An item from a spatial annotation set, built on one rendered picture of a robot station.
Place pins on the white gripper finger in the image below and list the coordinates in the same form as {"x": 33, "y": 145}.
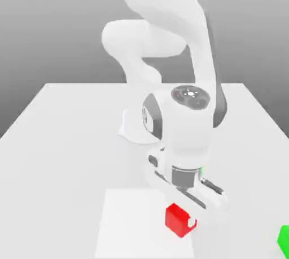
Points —
{"x": 192, "y": 222}

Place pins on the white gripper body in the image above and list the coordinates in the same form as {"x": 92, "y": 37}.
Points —
{"x": 203, "y": 198}

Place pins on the small red cube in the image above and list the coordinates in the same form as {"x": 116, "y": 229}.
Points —
{"x": 177, "y": 220}

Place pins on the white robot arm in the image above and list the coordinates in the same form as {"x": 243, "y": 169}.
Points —
{"x": 180, "y": 128}

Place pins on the small green cube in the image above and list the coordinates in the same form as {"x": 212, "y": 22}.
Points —
{"x": 284, "y": 239}

